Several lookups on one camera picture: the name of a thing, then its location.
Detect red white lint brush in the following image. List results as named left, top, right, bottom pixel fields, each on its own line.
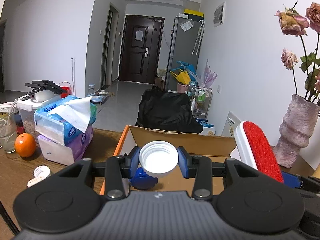
left=234, top=121, right=284, bottom=183

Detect orange cardboard box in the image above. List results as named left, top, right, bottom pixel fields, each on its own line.
left=114, top=125, right=240, bottom=194

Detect blue jar lid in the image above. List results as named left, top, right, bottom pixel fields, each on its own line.
left=130, top=167, right=158, bottom=190

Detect pink ceramic vase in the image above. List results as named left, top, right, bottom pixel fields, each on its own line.
left=273, top=94, right=319, bottom=168

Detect purple tissue pack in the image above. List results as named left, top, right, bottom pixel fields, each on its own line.
left=37, top=126, right=93, bottom=166

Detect white framed board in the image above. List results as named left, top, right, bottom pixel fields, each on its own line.
left=221, top=112, right=241, bottom=137

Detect black bag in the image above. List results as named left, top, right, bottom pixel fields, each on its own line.
left=136, top=86, right=203, bottom=134

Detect blue tissue pack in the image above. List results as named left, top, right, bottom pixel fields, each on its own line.
left=34, top=95, right=97, bottom=146

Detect white tape measure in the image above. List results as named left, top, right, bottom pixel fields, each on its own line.
left=27, top=176, right=42, bottom=187

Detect purple coral decoration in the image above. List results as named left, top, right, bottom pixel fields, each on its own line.
left=200, top=60, right=217, bottom=88

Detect yellow bag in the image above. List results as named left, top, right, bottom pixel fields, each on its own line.
left=170, top=69, right=191, bottom=86

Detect orange fruit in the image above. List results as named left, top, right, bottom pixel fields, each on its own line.
left=14, top=133, right=36, bottom=158

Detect clear food container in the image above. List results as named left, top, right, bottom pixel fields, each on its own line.
left=16, top=94, right=61, bottom=142

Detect clear plastic cup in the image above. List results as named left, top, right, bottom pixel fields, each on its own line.
left=0, top=99, right=17, bottom=153

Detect grey refrigerator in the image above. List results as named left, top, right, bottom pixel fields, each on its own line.
left=164, top=16, right=201, bottom=92

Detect dark entrance door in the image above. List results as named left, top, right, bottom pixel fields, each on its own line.
left=118, top=15, right=164, bottom=84

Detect dried roses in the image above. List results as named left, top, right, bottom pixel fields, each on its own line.
left=275, top=2, right=319, bottom=106

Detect wire rack with bottles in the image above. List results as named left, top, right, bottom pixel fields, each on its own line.
left=191, top=86, right=213, bottom=119

